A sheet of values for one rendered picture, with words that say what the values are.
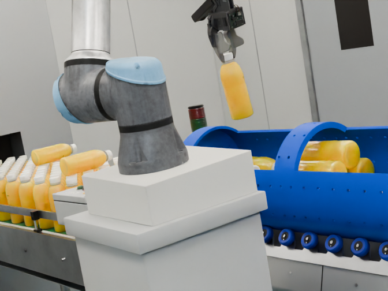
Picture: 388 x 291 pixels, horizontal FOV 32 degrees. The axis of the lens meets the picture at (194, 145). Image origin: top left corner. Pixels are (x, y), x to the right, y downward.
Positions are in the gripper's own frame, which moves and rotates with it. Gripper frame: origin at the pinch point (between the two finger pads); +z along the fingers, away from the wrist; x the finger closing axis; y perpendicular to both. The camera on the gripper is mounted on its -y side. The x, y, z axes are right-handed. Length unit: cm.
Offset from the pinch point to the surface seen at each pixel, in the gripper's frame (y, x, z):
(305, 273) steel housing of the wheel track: 45, -32, 46
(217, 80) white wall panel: -380, 348, 128
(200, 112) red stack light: -43, 23, 29
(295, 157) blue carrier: 43, -27, 17
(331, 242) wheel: 52, -29, 37
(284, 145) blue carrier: 38.2, -23.8, 15.7
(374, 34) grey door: -166, 328, 79
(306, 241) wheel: 44, -29, 38
